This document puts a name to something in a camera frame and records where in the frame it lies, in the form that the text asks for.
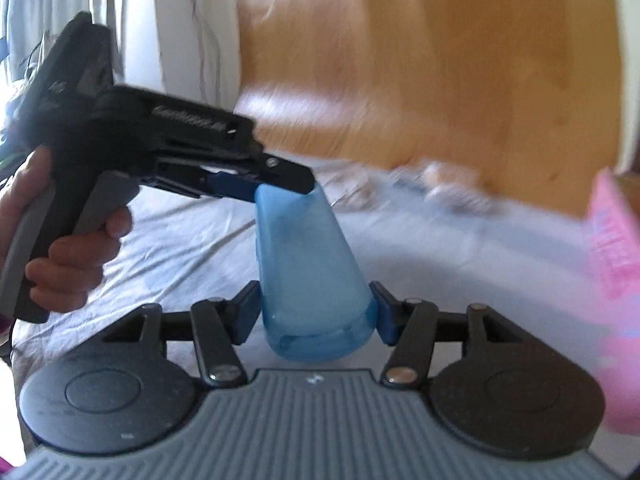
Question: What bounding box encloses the striped blue bedsheet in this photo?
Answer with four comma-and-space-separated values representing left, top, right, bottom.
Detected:
10, 160, 640, 461

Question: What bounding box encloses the clear plastic bag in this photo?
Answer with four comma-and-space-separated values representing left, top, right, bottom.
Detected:
390, 160, 486, 206

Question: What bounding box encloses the light hanging curtain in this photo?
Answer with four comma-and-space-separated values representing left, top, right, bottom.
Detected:
0, 0, 241, 111

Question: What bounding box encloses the blue soft cup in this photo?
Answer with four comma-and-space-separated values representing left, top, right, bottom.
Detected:
254, 183, 379, 362

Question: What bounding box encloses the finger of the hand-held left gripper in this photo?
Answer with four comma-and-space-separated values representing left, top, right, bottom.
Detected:
144, 159, 258, 203
244, 151, 317, 196

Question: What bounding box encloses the pink tin box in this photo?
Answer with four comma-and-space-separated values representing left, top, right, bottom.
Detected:
585, 167, 640, 433

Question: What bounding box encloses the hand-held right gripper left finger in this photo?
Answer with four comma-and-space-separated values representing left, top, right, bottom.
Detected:
102, 280, 261, 388

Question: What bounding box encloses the wood grain wall panel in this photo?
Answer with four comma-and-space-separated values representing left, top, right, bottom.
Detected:
232, 0, 626, 216

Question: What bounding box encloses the person's left hand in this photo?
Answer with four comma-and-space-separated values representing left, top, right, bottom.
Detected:
0, 147, 135, 313

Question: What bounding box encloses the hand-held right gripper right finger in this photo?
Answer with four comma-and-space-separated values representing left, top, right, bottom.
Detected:
369, 280, 526, 388

